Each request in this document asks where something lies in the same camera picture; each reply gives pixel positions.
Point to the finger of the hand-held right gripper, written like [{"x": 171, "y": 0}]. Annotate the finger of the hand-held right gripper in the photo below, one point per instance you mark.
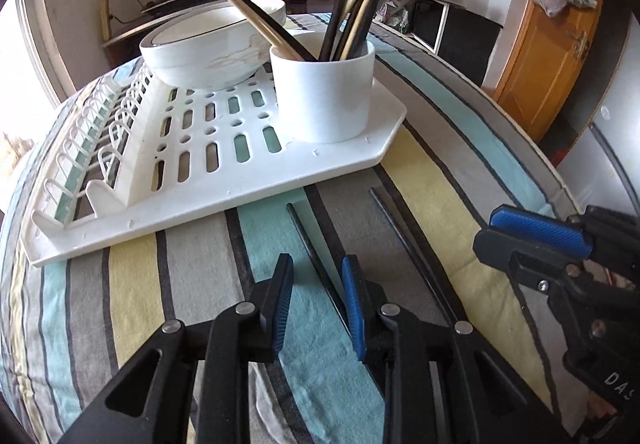
[
  {"x": 540, "y": 231},
  {"x": 520, "y": 264}
]

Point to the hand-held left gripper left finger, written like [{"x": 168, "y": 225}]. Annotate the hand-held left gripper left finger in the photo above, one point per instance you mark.
[{"x": 282, "y": 304}]

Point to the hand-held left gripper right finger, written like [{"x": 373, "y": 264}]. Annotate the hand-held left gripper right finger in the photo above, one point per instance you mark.
[{"x": 352, "y": 304}]

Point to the white chopstick holder cup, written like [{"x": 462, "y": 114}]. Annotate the white chopstick holder cup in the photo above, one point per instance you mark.
[{"x": 325, "y": 99}]

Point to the white plastic dish rack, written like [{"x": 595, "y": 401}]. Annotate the white plastic dish rack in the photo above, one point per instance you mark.
[{"x": 200, "y": 204}]

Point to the striped tablecloth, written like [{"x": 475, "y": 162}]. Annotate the striped tablecloth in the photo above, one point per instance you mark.
[{"x": 150, "y": 274}]

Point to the wooden door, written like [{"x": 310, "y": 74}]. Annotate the wooden door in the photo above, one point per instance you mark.
[{"x": 540, "y": 74}]

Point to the black white-framed cabinet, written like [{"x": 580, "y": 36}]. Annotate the black white-framed cabinet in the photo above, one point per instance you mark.
[{"x": 460, "y": 39}]

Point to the crumpled plastic bag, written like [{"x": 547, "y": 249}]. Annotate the crumpled plastic bag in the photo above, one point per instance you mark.
[{"x": 395, "y": 17}]

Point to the black stove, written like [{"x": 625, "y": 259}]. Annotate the black stove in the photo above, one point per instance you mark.
[{"x": 175, "y": 4}]

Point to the beige power strip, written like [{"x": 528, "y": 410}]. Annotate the beige power strip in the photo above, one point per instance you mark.
[{"x": 105, "y": 19}]

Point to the window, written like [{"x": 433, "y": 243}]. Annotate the window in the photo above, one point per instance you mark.
[{"x": 20, "y": 74}]

